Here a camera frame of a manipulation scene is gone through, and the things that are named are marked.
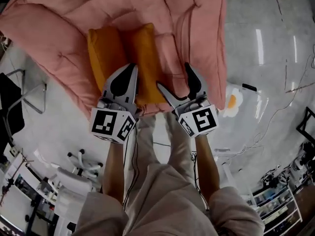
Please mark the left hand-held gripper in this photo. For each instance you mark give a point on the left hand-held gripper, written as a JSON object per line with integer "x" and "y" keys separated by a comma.
{"x": 112, "y": 122}

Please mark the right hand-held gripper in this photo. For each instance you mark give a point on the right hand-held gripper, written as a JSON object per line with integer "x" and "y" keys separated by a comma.
{"x": 198, "y": 118}

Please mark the orange pillow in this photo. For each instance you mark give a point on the orange pillow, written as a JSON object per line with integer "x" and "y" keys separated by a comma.
{"x": 147, "y": 65}
{"x": 104, "y": 51}

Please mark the fried egg shaped pillow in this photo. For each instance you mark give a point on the fried egg shaped pillow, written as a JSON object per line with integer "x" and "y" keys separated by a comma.
{"x": 232, "y": 101}

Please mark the person's left forearm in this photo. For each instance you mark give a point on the person's left forearm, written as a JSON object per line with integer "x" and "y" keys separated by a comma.
{"x": 115, "y": 171}

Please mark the person's right forearm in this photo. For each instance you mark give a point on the person's right forearm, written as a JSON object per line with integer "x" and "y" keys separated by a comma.
{"x": 208, "y": 168}

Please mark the pink quilted bedding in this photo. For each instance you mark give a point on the pink quilted bedding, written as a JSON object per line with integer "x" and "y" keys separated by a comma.
{"x": 73, "y": 33}

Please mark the white office chair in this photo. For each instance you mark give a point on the white office chair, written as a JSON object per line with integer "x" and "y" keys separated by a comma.
{"x": 73, "y": 185}

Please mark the person's beige clothing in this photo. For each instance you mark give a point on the person's beige clothing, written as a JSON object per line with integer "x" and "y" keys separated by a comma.
{"x": 160, "y": 200}

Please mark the black cloth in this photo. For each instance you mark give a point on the black cloth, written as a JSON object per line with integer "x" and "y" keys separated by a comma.
{"x": 11, "y": 107}

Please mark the cluttered equipment bench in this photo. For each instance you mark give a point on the cluttered equipment bench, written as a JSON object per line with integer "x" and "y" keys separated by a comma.
{"x": 295, "y": 166}

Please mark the white shelf unit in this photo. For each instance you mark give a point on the white shelf unit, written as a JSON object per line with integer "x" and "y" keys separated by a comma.
{"x": 278, "y": 208}

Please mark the cluttered white desk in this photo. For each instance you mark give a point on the cluttered white desk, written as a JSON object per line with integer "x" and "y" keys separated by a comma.
{"x": 19, "y": 195}

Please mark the metal frame stand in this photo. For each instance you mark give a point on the metal frame stand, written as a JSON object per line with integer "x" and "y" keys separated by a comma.
{"x": 32, "y": 95}

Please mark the black metal frame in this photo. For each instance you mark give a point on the black metal frame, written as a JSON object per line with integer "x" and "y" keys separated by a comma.
{"x": 306, "y": 124}

